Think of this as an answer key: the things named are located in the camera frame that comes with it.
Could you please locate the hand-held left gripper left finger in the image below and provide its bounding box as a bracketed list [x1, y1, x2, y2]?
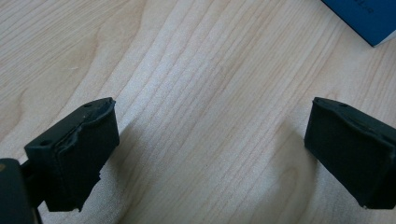
[23, 97, 120, 213]

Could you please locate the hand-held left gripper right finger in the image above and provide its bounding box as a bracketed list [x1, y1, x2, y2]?
[304, 96, 396, 210]

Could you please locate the blue book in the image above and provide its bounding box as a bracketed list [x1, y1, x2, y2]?
[320, 0, 396, 48]

